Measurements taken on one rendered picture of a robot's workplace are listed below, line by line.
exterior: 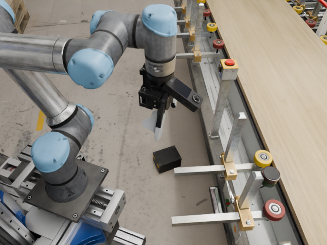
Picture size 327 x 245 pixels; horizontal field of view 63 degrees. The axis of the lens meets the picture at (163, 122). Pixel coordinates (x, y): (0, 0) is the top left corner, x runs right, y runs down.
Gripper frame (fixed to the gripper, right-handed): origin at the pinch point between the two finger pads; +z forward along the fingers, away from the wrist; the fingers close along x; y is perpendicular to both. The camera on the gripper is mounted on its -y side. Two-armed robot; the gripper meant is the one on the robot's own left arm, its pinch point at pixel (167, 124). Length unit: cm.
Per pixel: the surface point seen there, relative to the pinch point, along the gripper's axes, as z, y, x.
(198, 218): 45.6, -15.7, 4.9
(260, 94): 42, -30, -77
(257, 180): 21.6, -32.1, -4.9
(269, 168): 20.3, -35.2, -10.1
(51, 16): 132, 284, -262
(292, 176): 42, -49, -26
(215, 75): 70, 3, -123
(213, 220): 46, -22, 4
